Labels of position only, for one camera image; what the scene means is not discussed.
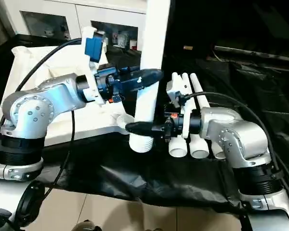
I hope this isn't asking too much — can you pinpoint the black mat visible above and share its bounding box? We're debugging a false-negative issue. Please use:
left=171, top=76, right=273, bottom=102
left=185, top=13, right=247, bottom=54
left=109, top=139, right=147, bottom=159
left=0, top=34, right=289, bottom=208

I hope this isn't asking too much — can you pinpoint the white plastic table top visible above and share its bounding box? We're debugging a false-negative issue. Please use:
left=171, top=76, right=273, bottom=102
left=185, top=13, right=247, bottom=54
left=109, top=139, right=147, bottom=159
left=0, top=44, right=136, bottom=155

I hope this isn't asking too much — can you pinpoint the black furniture with gold label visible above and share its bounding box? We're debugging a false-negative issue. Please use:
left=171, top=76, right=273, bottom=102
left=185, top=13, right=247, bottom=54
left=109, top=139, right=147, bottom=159
left=170, top=0, right=289, bottom=65

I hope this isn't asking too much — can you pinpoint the white plastic table leg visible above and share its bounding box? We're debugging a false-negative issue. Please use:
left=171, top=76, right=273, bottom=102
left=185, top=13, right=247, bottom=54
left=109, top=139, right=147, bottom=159
left=168, top=72, right=189, bottom=158
left=188, top=72, right=228, bottom=160
left=129, top=0, right=172, bottom=153
left=180, top=72, right=210, bottom=159

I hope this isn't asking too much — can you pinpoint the white cabinet with glass doors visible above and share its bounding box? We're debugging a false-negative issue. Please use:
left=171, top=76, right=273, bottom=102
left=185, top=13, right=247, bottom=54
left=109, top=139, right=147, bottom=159
left=2, top=0, right=149, bottom=49

